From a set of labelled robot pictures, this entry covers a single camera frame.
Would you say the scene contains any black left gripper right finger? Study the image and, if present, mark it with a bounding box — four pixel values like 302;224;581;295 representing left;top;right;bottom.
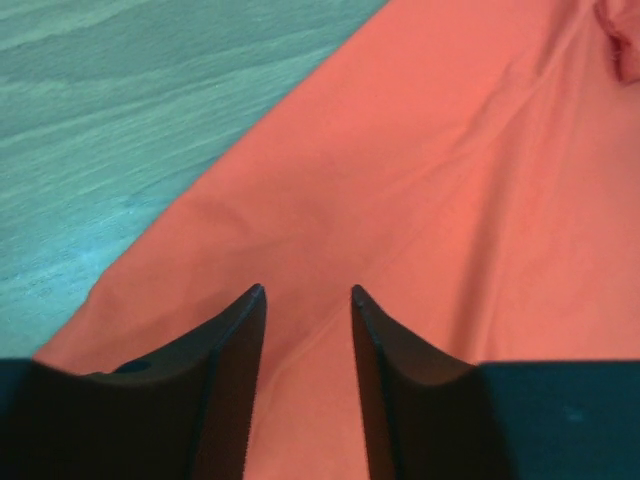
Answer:
351;286;639;479

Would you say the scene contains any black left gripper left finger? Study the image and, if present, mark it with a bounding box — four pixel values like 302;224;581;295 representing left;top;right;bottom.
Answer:
1;285;266;479

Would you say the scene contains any orange t-shirt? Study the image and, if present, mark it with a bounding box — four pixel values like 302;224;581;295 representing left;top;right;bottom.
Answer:
36;1;639;479

